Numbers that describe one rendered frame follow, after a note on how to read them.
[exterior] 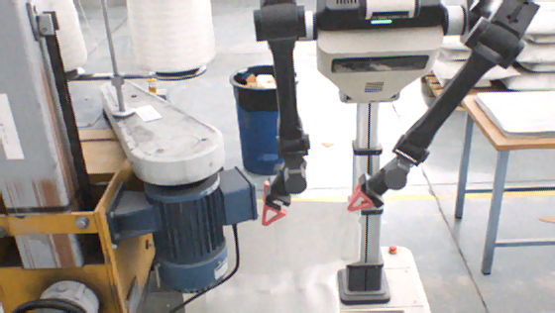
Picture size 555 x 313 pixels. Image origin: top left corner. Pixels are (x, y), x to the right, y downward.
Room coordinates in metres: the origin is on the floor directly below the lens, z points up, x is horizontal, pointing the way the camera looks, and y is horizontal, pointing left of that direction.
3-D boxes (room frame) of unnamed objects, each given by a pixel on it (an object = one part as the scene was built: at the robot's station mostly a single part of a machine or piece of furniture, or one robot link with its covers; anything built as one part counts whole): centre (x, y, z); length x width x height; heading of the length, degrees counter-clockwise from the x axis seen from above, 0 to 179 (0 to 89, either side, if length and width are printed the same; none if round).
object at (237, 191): (1.05, 0.12, 1.25); 0.10 x 0.08 x 0.12; 24
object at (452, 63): (4.57, -1.57, 0.33); 0.66 x 0.43 x 0.13; 89
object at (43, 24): (0.94, 0.39, 1.68); 0.05 x 0.03 x 0.06; 179
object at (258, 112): (3.63, 0.13, 0.32); 0.51 x 0.48 x 0.65; 179
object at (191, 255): (1.01, 0.22, 1.21); 0.15 x 0.15 x 0.25
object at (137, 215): (0.97, 0.30, 1.27); 0.12 x 0.09 x 0.09; 179
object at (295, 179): (1.30, -0.02, 1.20); 0.11 x 0.09 x 0.12; 1
